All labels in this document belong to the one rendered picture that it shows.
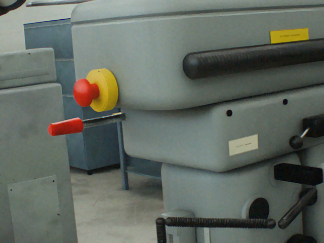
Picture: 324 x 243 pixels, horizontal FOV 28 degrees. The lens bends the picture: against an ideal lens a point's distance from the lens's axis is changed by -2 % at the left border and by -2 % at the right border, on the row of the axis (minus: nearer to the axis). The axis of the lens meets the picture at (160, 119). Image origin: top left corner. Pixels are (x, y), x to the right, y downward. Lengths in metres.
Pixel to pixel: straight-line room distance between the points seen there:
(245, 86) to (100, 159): 7.63
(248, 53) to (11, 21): 10.03
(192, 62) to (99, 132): 7.67
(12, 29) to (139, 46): 10.00
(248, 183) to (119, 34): 0.30
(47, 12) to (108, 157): 2.76
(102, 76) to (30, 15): 9.86
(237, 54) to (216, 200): 0.25
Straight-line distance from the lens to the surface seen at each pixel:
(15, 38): 10.89
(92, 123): 1.05
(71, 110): 8.55
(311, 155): 1.12
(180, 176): 1.06
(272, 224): 0.87
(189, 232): 1.05
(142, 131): 1.06
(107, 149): 8.58
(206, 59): 0.85
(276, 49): 0.94
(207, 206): 1.03
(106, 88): 0.92
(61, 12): 9.90
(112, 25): 0.93
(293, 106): 1.04
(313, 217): 1.14
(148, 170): 7.46
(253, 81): 0.96
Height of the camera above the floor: 1.85
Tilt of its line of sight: 8 degrees down
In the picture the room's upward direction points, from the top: 5 degrees counter-clockwise
